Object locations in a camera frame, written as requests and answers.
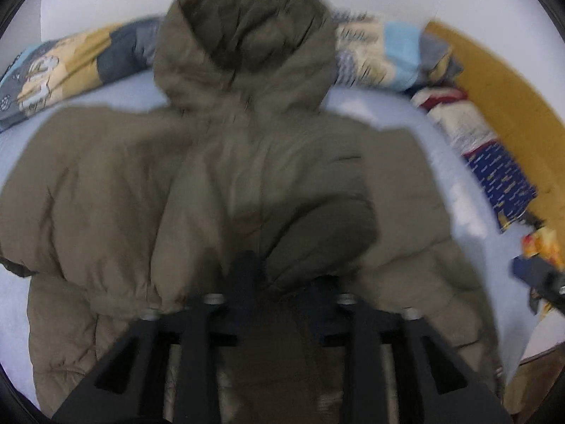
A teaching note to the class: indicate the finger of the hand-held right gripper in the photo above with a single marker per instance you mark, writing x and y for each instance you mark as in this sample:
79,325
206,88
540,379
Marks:
536,276

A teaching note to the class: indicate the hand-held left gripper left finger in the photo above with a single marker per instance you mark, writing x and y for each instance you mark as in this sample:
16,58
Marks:
243,282

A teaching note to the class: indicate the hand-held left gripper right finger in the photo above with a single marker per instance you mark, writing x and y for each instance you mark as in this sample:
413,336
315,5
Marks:
318,313

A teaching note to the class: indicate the olive hooded puffer jacket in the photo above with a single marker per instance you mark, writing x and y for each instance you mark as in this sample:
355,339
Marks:
265,163

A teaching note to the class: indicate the orange yellow printed cloth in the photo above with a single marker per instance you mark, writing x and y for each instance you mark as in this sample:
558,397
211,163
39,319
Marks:
540,240

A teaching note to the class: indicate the red white navy printed cloth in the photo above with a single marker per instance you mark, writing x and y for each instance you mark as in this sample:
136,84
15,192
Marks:
499,172

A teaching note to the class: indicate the patchwork printed quilt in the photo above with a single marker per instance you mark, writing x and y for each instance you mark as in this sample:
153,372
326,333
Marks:
66,66

